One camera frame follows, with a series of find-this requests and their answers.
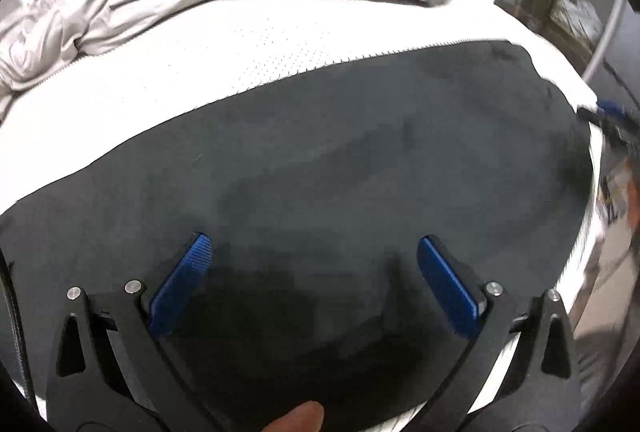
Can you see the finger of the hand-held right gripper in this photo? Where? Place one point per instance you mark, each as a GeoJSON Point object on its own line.
{"type": "Point", "coordinates": [607, 111]}

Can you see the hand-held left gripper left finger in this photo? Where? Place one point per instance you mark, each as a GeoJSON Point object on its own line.
{"type": "Point", "coordinates": [180, 284]}

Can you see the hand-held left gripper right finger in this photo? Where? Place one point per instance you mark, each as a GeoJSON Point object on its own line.
{"type": "Point", "coordinates": [447, 287]}

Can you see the black pants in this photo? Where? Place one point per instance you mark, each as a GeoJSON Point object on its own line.
{"type": "Point", "coordinates": [325, 162]}

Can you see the person's left hand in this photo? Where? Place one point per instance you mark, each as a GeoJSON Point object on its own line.
{"type": "Point", "coordinates": [295, 419]}

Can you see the white patterned bed mattress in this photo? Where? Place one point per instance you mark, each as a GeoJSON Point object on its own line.
{"type": "Point", "coordinates": [250, 42]}

